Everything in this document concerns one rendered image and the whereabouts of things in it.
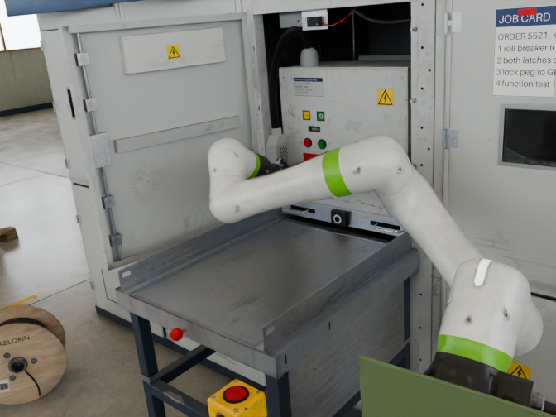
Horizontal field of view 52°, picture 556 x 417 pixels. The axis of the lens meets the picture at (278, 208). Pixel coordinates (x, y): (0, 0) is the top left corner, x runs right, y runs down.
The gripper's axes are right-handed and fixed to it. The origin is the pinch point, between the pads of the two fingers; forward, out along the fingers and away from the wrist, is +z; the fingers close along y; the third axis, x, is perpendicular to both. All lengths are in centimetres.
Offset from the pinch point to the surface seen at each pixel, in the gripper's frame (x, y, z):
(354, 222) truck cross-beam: 10.6, 5.1, 20.1
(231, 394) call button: 43, 49, -60
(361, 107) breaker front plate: 13.7, -28.8, 2.0
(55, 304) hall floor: -201, 88, 54
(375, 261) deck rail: 33.2, 16.9, -0.5
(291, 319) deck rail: 33, 36, -33
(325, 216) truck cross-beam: -1.4, 5.2, 20.1
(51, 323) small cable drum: -130, 82, 10
